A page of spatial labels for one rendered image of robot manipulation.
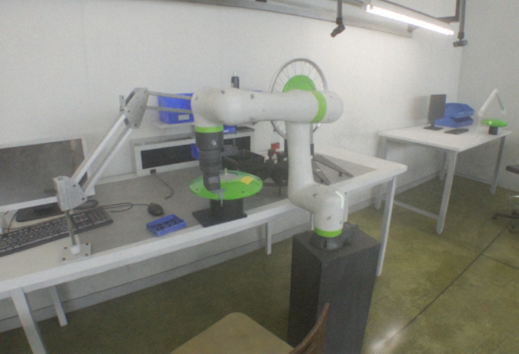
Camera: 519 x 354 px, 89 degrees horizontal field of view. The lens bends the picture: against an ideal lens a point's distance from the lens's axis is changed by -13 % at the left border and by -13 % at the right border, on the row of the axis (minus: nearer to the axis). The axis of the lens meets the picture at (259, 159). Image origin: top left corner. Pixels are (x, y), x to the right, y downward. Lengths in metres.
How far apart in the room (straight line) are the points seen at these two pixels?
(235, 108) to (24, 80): 1.41
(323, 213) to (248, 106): 0.61
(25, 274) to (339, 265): 1.15
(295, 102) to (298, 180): 0.45
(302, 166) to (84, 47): 1.40
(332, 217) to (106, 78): 1.49
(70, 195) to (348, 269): 1.11
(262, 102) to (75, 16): 1.39
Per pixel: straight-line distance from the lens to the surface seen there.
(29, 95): 1.99
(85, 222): 1.41
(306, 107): 1.00
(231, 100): 0.82
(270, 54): 2.47
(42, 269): 1.20
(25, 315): 1.35
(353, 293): 1.50
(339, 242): 1.35
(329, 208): 1.25
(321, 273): 1.30
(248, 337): 1.20
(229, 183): 1.22
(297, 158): 1.29
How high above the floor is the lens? 1.50
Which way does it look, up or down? 16 degrees down
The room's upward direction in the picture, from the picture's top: straight up
